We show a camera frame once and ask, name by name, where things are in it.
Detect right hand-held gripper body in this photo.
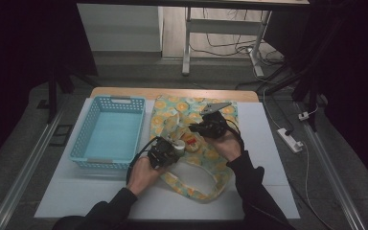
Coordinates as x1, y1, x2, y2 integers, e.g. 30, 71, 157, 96
199, 101, 233, 140

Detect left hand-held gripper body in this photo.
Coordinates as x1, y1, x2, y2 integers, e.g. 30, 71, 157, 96
147, 136, 178, 170

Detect orange print fabric bag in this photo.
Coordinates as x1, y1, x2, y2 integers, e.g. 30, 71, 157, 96
149, 94, 240, 203

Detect blue plastic basket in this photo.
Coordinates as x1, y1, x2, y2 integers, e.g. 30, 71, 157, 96
69, 94, 147, 171

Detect person's right hand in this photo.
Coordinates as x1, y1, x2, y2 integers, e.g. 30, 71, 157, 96
209, 128, 243, 162

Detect person's left hand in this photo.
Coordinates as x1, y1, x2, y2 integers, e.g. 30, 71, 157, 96
126, 156, 167, 196

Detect white table mat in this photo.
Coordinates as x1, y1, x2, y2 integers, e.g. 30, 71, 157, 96
34, 98, 301, 221

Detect white power strip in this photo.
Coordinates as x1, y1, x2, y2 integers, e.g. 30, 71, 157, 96
276, 127, 305, 154

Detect black metal stand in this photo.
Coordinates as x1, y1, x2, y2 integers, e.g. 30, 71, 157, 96
291, 63, 321, 132
46, 68, 59, 125

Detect dark desk top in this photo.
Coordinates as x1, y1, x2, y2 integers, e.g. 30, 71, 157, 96
76, 0, 311, 9

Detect white cabinet panel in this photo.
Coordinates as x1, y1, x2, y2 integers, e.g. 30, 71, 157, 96
77, 3, 165, 53

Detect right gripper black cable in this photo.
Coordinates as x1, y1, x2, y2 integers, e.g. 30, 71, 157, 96
224, 118, 245, 151

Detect white cable with adapter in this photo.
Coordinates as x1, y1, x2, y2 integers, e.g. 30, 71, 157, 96
252, 61, 284, 130

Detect black power cable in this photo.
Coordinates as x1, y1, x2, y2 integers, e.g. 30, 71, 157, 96
255, 63, 296, 137

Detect black floor cables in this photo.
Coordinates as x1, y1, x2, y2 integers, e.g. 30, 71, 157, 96
189, 9, 285, 66

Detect white desk frame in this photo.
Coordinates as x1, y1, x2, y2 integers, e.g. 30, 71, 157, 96
181, 6, 273, 78

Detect black floor frame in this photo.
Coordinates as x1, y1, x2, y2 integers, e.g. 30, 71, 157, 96
49, 124, 75, 148

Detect thin white cable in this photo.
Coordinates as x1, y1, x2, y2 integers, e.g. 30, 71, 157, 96
300, 140, 334, 230

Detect metal floor rail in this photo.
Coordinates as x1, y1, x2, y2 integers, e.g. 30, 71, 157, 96
295, 102, 367, 230
0, 104, 65, 230

